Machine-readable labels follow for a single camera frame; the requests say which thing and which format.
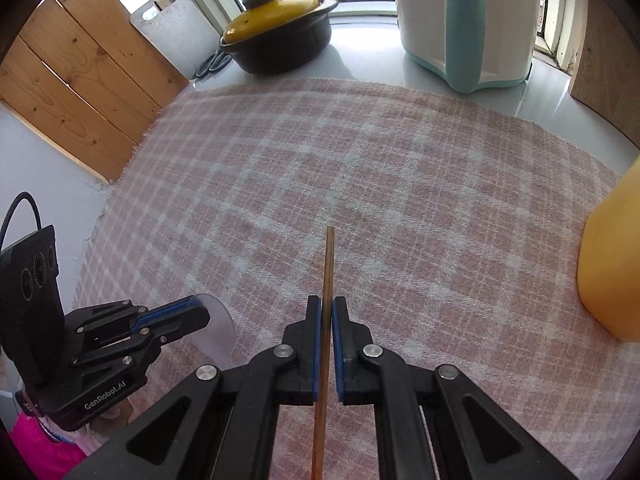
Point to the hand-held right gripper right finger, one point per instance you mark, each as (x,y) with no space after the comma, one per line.
(339,350)

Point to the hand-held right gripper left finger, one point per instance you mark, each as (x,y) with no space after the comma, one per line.
(314,350)

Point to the yellow pot lid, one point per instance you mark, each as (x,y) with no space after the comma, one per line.
(270,12)

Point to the person's left forearm pink sleeve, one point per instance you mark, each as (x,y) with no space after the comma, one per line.
(40,445)

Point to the white cutting board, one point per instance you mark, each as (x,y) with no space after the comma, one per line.
(180,30)

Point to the brown wooden panel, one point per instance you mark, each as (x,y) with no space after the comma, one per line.
(605,70)

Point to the black clay pot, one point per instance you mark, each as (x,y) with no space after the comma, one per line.
(285,45)

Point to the orange plastic bottle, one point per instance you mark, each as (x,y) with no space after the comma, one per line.
(610,270)

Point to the pink plaid cloth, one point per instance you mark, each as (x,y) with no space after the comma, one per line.
(400,185)

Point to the white and teal appliance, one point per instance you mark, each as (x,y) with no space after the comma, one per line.
(425,20)

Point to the black scissors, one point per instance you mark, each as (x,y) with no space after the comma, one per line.
(212,65)

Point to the large wooden plank board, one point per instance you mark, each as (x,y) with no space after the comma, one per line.
(85,70)

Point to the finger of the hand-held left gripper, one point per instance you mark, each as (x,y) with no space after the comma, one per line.
(165,312)
(190,322)

